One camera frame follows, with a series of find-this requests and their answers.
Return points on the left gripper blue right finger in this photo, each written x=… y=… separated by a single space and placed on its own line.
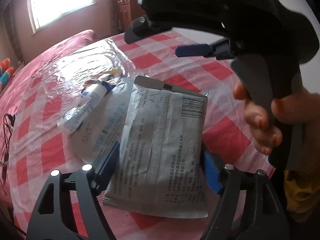
x=212 y=165

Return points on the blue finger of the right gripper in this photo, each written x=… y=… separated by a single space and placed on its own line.
x=194 y=50

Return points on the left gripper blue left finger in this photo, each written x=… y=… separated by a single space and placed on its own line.
x=105 y=166

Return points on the white grey printed pouch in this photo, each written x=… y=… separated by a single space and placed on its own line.
x=158 y=172

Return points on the person's right hand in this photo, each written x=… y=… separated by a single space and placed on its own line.
x=300 y=108

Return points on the white flat packet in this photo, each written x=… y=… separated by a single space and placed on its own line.
x=104 y=126

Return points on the white blue tube wrapper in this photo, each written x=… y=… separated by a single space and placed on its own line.
x=90 y=97

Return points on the brown wooden dresser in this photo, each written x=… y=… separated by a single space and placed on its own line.
x=127 y=11

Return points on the orange blue snack wrapper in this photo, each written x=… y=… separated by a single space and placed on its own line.
x=111 y=75

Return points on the orange teal rolled quilt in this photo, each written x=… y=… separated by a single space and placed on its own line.
x=6 y=73

